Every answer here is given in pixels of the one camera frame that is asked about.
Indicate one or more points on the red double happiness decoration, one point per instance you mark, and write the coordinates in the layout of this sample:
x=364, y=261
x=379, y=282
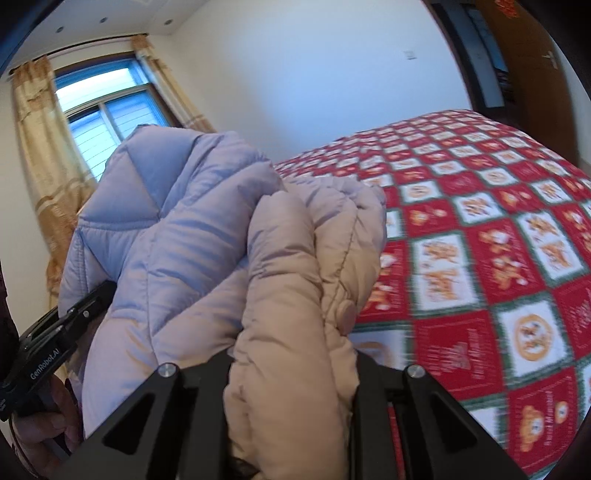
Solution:
x=507, y=8

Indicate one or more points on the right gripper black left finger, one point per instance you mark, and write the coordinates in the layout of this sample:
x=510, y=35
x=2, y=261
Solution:
x=172, y=426

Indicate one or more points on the beige curtain left panel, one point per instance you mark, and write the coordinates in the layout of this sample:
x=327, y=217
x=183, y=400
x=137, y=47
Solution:
x=58, y=179

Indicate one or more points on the lilac quilted puffer jacket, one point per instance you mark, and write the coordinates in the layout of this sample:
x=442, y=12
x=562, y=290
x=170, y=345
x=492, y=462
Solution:
x=212, y=250

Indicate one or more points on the white wall switch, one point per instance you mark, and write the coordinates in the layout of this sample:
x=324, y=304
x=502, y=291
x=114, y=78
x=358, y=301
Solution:
x=409, y=55

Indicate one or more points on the brown wooden door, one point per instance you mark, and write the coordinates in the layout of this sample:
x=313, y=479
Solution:
x=542, y=96

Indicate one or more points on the blue framed window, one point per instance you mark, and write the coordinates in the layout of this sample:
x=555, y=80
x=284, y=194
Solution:
x=104, y=101

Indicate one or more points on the silver door handle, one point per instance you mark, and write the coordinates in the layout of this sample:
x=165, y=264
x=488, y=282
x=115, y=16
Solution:
x=551, y=58

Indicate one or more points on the red patchwork bed quilt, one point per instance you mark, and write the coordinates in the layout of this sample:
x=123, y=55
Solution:
x=485, y=277

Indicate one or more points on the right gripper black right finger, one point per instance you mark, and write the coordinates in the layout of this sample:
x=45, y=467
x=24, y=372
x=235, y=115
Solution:
x=406, y=425

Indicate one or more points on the beige curtain panel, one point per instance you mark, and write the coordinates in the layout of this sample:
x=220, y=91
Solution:
x=167, y=87
x=58, y=179

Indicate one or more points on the person's left hand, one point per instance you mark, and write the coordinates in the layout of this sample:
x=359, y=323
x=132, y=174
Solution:
x=30, y=433

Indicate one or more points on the beige curtain right panel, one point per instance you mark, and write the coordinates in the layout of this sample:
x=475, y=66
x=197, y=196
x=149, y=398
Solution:
x=167, y=87

